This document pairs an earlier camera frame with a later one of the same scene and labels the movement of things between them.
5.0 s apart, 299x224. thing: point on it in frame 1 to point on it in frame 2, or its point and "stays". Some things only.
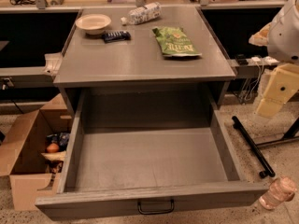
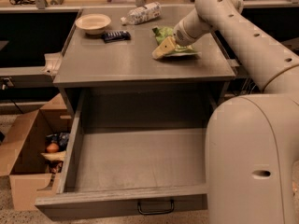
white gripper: [285, 37] to [183, 35]
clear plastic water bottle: [142, 14] stays
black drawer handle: [156, 211] stays
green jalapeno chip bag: [175, 42] stays
